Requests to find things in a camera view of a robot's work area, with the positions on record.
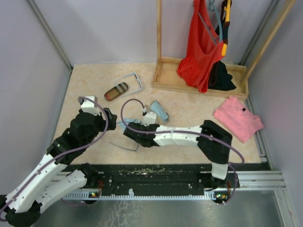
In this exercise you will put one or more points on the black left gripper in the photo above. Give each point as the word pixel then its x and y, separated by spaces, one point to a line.
pixel 112 118

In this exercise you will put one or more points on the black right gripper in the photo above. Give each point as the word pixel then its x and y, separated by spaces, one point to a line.
pixel 139 125

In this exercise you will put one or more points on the blue-grey sunglasses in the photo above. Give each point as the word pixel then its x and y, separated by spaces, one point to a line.
pixel 123 142

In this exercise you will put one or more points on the plaid brown glasses case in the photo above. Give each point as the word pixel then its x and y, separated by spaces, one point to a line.
pixel 116 91

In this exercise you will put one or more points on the light blue cloth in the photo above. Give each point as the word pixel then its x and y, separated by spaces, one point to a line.
pixel 127 121
pixel 159 111

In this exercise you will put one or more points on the map print glasses case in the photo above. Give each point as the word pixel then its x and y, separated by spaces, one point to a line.
pixel 162 112

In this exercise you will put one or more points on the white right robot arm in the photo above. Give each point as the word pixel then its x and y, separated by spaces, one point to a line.
pixel 210 138

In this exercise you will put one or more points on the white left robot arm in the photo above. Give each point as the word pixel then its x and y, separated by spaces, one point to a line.
pixel 24 205

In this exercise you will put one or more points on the white sunglasses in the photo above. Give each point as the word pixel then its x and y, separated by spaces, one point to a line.
pixel 140 89

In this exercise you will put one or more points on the wooden clothes rack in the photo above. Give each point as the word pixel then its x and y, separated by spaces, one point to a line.
pixel 166 77

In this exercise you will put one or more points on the pink folded shirt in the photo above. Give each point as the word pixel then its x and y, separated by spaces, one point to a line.
pixel 233 115

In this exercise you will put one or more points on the black garment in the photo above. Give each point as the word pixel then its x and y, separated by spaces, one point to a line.
pixel 219 78

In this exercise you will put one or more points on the red garment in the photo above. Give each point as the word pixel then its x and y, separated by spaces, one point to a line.
pixel 204 49

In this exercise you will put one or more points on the yellow black hanger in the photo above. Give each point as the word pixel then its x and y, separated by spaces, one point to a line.
pixel 223 26

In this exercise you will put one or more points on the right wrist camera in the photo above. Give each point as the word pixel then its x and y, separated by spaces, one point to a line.
pixel 149 117

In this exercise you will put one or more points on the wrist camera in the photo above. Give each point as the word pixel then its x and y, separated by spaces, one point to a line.
pixel 149 117
pixel 87 106

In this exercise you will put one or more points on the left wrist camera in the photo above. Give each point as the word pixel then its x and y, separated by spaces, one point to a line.
pixel 87 106

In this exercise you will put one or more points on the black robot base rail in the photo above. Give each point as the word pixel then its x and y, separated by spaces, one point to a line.
pixel 164 180

